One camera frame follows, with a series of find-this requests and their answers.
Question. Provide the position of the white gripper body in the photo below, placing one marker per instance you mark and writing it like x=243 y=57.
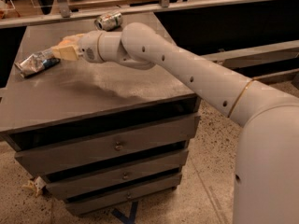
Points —
x=88 y=47

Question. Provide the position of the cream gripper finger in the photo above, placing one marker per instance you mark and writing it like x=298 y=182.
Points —
x=68 y=52
x=73 y=37

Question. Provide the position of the orange fruit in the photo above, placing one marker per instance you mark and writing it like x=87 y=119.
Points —
x=66 y=42

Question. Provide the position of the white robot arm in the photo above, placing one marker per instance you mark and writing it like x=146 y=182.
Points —
x=267 y=157

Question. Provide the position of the green silver soda can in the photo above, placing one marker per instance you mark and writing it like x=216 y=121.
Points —
x=108 y=21

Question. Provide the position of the crushed redbull can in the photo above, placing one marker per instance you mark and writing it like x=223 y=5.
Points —
x=36 y=63

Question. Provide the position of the top grey drawer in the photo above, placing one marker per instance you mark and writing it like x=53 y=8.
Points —
x=56 y=158

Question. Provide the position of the grey drawer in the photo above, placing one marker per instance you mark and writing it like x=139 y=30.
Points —
x=73 y=187
x=127 y=194
x=56 y=158

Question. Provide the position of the middle grey drawer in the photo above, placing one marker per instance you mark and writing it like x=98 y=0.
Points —
x=73 y=187

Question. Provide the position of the crumpled paper scrap on floor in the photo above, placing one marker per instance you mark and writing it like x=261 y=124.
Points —
x=36 y=185

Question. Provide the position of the bottom grey drawer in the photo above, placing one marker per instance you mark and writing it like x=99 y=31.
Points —
x=127 y=194

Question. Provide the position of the grey metal railing frame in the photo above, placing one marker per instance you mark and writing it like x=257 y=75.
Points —
x=279 y=18

